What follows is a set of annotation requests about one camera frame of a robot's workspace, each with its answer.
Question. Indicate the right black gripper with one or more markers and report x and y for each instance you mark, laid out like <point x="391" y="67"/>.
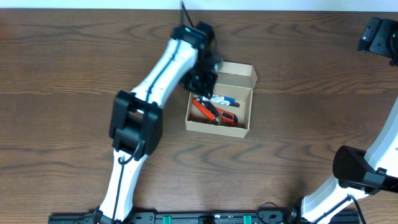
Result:
<point x="374" y="35"/>

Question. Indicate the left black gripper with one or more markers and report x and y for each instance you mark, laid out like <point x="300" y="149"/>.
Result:
<point x="199" y="81"/>

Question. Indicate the blue whiteboard marker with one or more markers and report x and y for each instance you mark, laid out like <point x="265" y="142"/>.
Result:
<point x="218" y="97"/>

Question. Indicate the cardboard box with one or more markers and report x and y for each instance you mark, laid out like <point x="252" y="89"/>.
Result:
<point x="236" y="81"/>

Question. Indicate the red utility knife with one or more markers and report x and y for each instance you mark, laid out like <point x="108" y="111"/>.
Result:
<point x="229" y="118"/>

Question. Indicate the black whiteboard marker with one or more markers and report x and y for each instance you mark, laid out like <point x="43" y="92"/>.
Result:
<point x="222" y="102"/>

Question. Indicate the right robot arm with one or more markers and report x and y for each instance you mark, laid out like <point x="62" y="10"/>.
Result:
<point x="356" y="174"/>

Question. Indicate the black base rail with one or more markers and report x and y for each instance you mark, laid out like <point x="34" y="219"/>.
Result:
<point x="265" y="216"/>

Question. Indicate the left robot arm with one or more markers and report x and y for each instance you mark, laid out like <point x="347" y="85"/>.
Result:
<point x="190" y="60"/>

